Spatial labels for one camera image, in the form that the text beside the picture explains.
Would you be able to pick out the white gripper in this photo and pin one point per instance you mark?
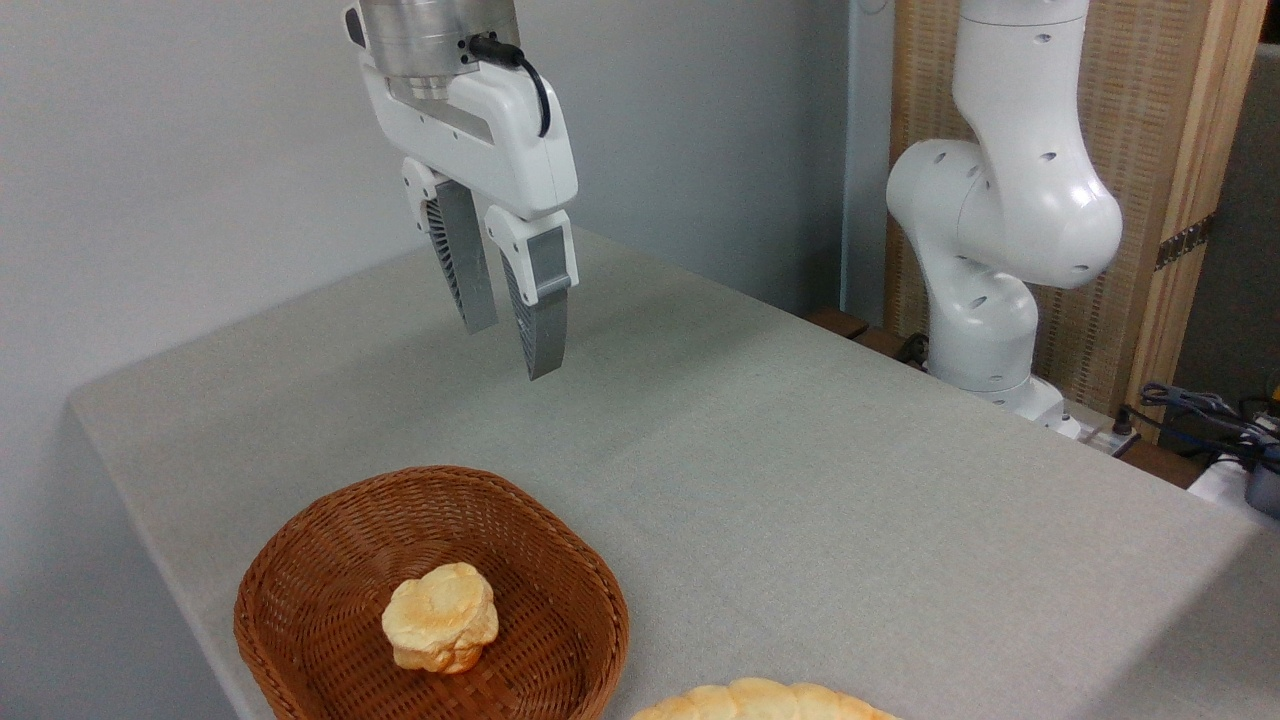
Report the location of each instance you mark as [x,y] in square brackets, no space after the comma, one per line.
[500,140]

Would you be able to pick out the long braided bread loaf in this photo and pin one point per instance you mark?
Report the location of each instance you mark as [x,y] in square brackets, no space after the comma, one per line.
[760,702]

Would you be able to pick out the black plug at robot base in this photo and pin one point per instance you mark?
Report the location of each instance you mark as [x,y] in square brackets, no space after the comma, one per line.
[1124,420]

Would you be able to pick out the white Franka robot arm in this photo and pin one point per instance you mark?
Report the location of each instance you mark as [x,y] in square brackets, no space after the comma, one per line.
[1010,200]

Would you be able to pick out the round flower-shaped bread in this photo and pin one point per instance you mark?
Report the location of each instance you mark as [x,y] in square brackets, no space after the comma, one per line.
[440,615]

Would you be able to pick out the brown woven wicker basket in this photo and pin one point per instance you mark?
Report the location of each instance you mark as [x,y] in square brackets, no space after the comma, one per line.
[320,570]

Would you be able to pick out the metal screen hinge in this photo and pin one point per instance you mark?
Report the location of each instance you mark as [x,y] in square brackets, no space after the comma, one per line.
[1185,240]

